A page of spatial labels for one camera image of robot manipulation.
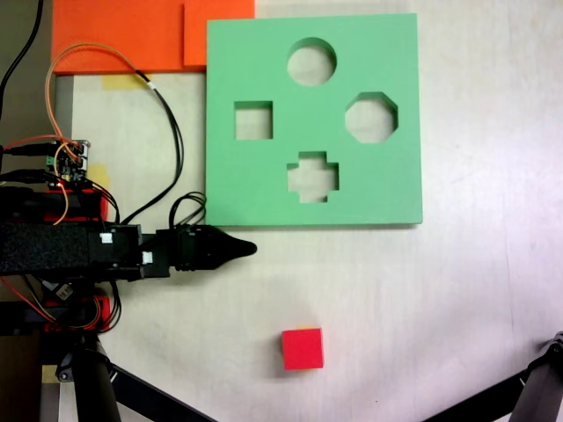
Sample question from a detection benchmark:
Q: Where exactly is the red square block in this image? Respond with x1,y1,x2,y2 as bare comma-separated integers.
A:
281,327,325,371

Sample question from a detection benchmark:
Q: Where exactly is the small orange raised block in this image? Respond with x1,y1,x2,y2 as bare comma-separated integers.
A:
183,0,256,68

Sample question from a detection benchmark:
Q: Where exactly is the large orange flat block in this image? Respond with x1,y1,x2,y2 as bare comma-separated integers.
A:
51,0,208,75

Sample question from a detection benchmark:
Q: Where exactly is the small yellow tape piece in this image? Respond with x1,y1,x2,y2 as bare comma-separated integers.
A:
90,163,110,189

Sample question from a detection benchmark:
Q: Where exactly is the black driver board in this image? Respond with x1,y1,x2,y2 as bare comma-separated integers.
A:
40,280,77,302

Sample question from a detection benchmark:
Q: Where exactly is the black tripod leg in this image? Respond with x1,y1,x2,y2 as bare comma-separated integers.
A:
509,331,563,422
424,368,529,422
55,336,122,422
107,362,219,422

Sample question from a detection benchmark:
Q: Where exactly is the green shape sorting board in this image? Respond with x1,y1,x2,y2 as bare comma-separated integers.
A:
204,12,424,229

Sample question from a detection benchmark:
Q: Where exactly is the wide yellow tape strip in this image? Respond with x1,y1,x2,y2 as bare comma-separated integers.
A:
102,73,149,91

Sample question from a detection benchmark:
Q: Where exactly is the black gripper wire loop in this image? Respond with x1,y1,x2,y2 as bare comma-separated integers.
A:
169,191,208,229

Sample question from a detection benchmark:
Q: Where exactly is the black base wire bundle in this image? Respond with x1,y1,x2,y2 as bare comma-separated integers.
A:
85,280,122,333

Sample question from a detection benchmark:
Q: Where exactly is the red printed base bracket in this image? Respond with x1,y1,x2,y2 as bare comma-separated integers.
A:
43,188,111,223
43,295,111,333

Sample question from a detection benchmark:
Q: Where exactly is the long black twin cable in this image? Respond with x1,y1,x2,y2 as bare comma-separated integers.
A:
118,69,185,225

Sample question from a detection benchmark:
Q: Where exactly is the green circuit board with wires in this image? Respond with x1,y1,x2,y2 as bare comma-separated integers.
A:
43,139,96,191

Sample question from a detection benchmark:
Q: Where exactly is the black USB plug cable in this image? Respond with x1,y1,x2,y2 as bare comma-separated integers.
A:
0,143,57,158
0,169,58,185

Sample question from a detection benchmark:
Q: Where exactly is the thin orange wire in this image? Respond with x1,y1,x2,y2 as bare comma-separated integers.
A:
45,42,143,149

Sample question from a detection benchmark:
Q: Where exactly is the thick black cable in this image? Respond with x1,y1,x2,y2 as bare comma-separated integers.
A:
0,0,45,120

